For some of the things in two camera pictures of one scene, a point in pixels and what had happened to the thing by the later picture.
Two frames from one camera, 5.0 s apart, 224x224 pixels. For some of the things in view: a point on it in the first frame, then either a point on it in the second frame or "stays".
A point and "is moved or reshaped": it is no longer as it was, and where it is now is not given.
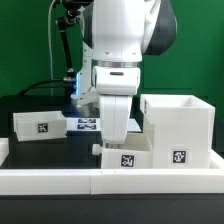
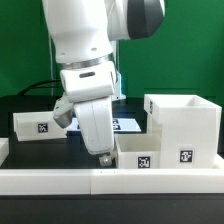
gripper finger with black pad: (96, 149) → (105, 160)
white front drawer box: (136, 152) is moved or reshaped
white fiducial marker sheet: (93, 124) stays
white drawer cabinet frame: (182, 127) is moved or reshaped
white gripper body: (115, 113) → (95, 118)
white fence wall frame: (153, 181) stays
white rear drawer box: (39, 126) stays
